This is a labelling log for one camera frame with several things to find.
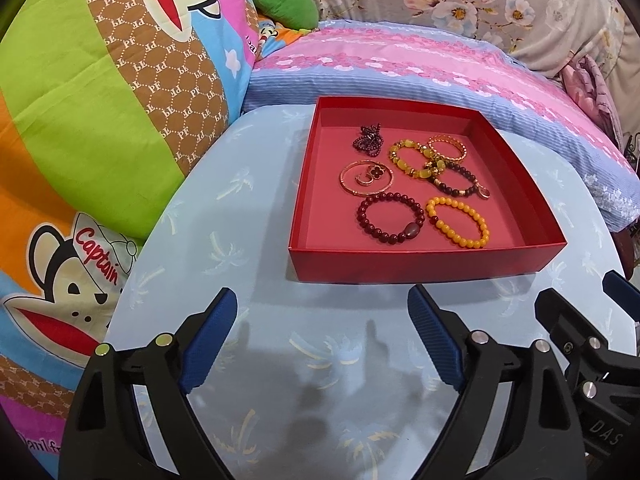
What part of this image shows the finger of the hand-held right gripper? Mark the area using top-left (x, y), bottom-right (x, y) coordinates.
top-left (602, 270), bottom-right (640, 321)
top-left (534, 287), bottom-right (616, 368)

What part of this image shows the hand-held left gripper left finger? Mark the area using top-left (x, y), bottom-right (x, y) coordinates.
top-left (59, 287), bottom-right (238, 480)

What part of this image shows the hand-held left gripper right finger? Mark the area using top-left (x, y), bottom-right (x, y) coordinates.
top-left (407, 285), bottom-right (586, 480)

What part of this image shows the red cardboard box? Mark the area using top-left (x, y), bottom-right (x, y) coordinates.
top-left (287, 96), bottom-right (568, 285)

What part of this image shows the yellow round bead bracelet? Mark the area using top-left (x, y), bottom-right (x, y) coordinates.
top-left (425, 196), bottom-right (491, 250)

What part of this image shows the dark red bead bracelet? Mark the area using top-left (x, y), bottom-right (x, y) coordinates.
top-left (357, 192), bottom-right (426, 246)

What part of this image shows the dark brown bead bracelet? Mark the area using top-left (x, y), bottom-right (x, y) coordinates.
top-left (431, 160), bottom-right (492, 200)

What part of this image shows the gold ring with dark flower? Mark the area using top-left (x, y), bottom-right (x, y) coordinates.
top-left (352, 164), bottom-right (386, 186)

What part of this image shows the yellow crystal bead bracelet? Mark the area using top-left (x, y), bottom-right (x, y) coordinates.
top-left (390, 139), bottom-right (446, 181)

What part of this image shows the rose gold bangle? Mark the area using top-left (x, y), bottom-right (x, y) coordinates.
top-left (340, 160), bottom-right (396, 195)

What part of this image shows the purple cloth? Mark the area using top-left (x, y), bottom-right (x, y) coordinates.
top-left (560, 55), bottom-right (626, 151)

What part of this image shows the cartoon printed colourful pillow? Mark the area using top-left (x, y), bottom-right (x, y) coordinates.
top-left (0, 0), bottom-right (306, 476)

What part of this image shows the pink blue striped blanket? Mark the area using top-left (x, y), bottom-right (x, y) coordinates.
top-left (240, 19), bottom-right (640, 233)

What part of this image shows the green plush pillow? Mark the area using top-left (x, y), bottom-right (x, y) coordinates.
top-left (245, 0), bottom-right (321, 31)

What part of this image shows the gold chain bracelet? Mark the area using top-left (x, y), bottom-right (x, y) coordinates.
top-left (427, 135), bottom-right (468, 163)

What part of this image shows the dark beaded necklace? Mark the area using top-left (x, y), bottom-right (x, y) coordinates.
top-left (352, 124), bottom-right (385, 152)

